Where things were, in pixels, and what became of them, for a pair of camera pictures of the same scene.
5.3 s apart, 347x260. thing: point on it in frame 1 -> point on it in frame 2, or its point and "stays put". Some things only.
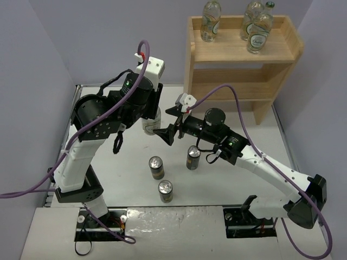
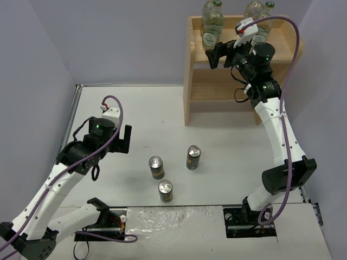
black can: x=193 y=155 stays put
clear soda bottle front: x=149 y=125 -> x=211 y=23
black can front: x=165 y=189 stays put
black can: x=156 y=164 stays put
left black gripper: x=156 y=100 -> x=121 y=143
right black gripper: x=177 y=129 -> x=227 y=54
